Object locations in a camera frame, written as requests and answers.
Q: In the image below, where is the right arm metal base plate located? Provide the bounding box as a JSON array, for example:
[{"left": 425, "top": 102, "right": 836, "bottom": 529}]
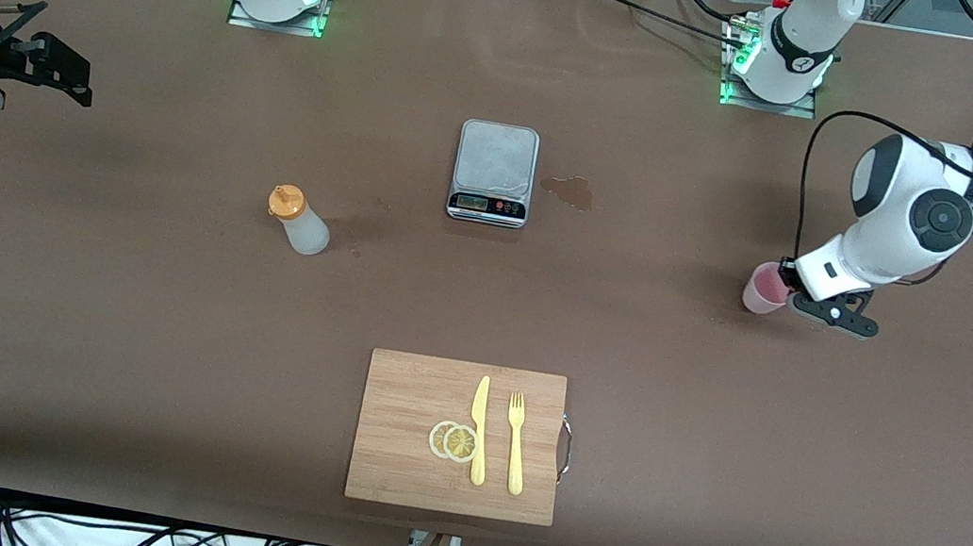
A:
[{"left": 225, "top": 0, "right": 332, "bottom": 41}]

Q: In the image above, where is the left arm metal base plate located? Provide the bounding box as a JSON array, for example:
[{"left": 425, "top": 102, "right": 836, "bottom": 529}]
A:
[{"left": 716, "top": 73, "right": 821, "bottom": 121}]

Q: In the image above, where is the yellow plastic knife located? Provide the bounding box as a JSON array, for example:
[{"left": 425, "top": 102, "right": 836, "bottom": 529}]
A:
[{"left": 461, "top": 373, "right": 501, "bottom": 488}]

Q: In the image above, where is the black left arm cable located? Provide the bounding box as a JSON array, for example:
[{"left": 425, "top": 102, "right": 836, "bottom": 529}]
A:
[{"left": 787, "top": 0, "right": 973, "bottom": 294}]

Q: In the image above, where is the lemon slice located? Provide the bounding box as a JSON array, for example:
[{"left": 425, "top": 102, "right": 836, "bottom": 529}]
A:
[
  {"left": 440, "top": 422, "right": 482, "bottom": 467},
  {"left": 425, "top": 419, "right": 461, "bottom": 462}
]

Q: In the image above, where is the silver digital kitchen scale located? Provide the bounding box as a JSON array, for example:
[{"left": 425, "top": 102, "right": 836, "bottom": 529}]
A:
[{"left": 445, "top": 117, "right": 543, "bottom": 231}]

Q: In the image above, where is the pink plastic cup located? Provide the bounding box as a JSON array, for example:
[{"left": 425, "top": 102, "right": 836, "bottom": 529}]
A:
[{"left": 739, "top": 257, "right": 799, "bottom": 320}]

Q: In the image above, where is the bamboo cutting board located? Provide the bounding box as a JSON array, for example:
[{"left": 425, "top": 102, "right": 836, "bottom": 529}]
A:
[{"left": 342, "top": 346, "right": 583, "bottom": 530}]

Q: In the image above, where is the black power cable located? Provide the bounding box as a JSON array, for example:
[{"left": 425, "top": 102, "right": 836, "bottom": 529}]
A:
[
  {"left": 670, "top": 0, "right": 754, "bottom": 29},
  {"left": 569, "top": 0, "right": 756, "bottom": 54}
]

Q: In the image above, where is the sauce bottle with orange cap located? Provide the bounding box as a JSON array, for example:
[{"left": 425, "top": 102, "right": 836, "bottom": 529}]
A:
[{"left": 261, "top": 182, "right": 337, "bottom": 259}]

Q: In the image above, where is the yellow plastic fork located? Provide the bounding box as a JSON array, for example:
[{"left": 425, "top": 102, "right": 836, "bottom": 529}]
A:
[{"left": 497, "top": 390, "right": 536, "bottom": 497}]

